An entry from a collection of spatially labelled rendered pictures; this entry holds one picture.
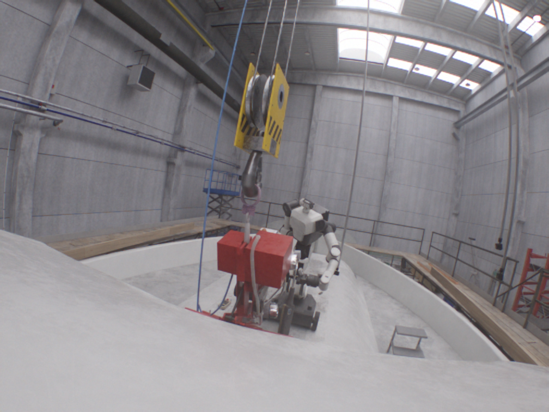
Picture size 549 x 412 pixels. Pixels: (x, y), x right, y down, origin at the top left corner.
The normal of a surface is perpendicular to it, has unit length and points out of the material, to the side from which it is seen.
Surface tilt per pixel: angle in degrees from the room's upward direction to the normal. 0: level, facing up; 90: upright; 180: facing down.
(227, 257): 107
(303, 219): 67
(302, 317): 90
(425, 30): 90
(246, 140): 90
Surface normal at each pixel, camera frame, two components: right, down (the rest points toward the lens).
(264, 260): -0.29, 0.35
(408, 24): -0.22, 0.02
